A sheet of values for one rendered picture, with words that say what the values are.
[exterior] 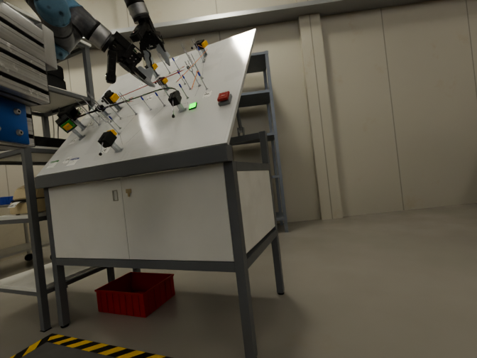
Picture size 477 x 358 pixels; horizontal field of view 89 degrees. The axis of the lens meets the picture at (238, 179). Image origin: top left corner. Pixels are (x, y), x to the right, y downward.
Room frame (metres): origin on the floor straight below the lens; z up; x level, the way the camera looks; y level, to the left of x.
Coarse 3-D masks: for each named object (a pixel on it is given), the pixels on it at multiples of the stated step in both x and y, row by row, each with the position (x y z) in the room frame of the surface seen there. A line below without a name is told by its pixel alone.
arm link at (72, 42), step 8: (72, 24) 0.79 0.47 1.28; (72, 32) 0.76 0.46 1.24; (80, 32) 0.81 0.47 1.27; (56, 40) 0.74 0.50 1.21; (64, 40) 0.75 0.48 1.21; (72, 40) 0.78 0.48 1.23; (56, 48) 0.76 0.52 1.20; (64, 48) 0.78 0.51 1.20; (72, 48) 0.81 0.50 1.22; (56, 56) 0.79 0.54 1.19; (64, 56) 0.79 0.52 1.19
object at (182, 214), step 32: (128, 192) 1.15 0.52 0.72; (160, 192) 1.09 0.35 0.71; (192, 192) 1.03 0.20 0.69; (224, 192) 0.97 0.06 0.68; (128, 224) 1.17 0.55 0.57; (160, 224) 1.10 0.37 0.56; (192, 224) 1.04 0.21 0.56; (224, 224) 0.98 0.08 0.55; (160, 256) 1.11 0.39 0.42; (192, 256) 1.04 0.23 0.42; (224, 256) 0.99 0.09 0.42
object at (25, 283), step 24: (72, 96) 1.67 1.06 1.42; (48, 120) 2.02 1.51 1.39; (24, 168) 1.37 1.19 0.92; (0, 216) 1.63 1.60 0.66; (24, 216) 1.39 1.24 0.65; (48, 264) 1.88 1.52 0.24; (0, 288) 1.52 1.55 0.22; (24, 288) 1.42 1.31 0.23; (48, 288) 1.42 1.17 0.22; (48, 312) 1.40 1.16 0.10
